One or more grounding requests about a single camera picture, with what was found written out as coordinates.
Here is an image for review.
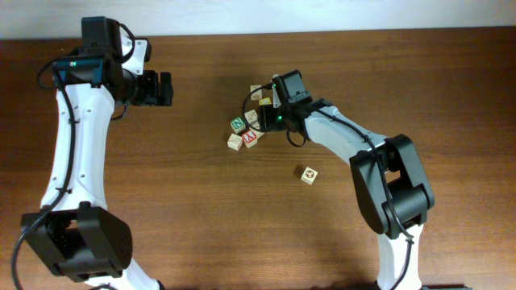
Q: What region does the red Y wooden block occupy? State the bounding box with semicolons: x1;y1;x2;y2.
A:
242;130;258;148

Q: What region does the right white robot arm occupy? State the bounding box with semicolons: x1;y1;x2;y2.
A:
259;99;435;289

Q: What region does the plain top wooden block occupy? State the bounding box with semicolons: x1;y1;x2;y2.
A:
250;85;263;101

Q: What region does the soccer ball wooden block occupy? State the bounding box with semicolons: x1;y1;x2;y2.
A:
301;167;318;184

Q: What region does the yellow bordered wooden block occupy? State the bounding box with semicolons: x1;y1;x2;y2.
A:
259;97;272;106

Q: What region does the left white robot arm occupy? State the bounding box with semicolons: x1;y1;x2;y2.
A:
10;52;173;289

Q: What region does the wooden block centre drawing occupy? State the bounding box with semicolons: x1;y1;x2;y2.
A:
251;122;264;139

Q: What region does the wooden block lower left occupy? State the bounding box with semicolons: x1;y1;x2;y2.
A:
227;134;243;151

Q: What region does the green N wooden block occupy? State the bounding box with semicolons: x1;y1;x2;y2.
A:
230;116;247;135

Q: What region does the wooden block with drawing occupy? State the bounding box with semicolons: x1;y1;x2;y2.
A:
244;110;258;125

